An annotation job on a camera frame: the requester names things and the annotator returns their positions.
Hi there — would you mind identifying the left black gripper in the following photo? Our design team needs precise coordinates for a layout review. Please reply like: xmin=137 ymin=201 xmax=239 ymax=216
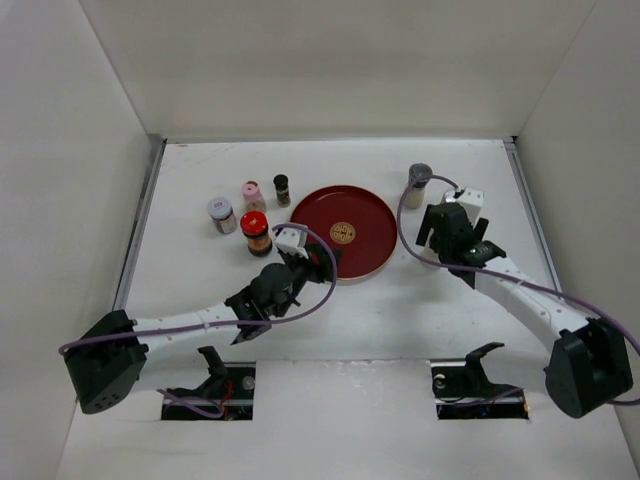
xmin=273 ymin=244 xmax=340 ymax=319

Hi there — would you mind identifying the clear cap pepper grinder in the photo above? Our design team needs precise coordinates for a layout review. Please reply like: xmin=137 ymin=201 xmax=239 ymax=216
xmin=404 ymin=163 xmax=433 ymax=209

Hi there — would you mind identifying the black knob salt grinder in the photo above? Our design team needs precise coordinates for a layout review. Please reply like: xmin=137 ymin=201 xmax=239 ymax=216
xmin=420 ymin=235 xmax=440 ymax=270

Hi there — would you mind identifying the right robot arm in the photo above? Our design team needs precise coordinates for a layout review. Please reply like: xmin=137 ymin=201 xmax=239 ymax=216
xmin=416 ymin=202 xmax=638 ymax=418

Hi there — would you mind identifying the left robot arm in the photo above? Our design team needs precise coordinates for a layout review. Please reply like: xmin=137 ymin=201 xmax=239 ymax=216
xmin=62 ymin=243 xmax=342 ymax=420

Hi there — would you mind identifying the red round tray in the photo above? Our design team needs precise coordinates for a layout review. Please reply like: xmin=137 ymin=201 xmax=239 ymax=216
xmin=290 ymin=185 xmax=398 ymax=281

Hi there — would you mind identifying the red lid sauce jar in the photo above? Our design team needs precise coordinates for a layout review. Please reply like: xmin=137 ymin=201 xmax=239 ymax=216
xmin=240 ymin=211 xmax=272 ymax=257

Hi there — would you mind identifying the black lid spice bottle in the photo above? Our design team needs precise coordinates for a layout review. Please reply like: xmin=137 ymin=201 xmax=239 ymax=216
xmin=273 ymin=174 xmax=291 ymax=208

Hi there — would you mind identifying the pink lid spice bottle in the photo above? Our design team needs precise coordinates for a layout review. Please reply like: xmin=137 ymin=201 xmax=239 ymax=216
xmin=241 ymin=180 xmax=267 ymax=213

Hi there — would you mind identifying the dark jar white lid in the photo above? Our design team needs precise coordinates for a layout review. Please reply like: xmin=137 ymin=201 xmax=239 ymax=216
xmin=207 ymin=197 xmax=237 ymax=234

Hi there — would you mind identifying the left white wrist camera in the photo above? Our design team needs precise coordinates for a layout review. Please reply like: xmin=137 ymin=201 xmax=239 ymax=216
xmin=274 ymin=227 xmax=309 ymax=260

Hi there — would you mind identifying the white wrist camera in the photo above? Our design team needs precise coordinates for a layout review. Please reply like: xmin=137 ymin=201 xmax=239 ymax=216
xmin=441 ymin=187 xmax=485 ymax=223
xmin=274 ymin=227 xmax=309 ymax=260

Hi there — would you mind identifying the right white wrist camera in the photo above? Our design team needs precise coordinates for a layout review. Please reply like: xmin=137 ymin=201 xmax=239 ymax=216
xmin=441 ymin=187 xmax=485 ymax=223

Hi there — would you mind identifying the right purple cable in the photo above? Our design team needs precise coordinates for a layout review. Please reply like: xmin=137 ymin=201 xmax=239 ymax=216
xmin=396 ymin=174 xmax=640 ymax=405

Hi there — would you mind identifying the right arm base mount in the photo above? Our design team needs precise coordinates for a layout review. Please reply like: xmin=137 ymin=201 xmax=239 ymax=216
xmin=430 ymin=342 xmax=529 ymax=421

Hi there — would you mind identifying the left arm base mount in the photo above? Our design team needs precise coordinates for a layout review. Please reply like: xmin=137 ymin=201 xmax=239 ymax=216
xmin=160 ymin=346 xmax=257 ymax=421

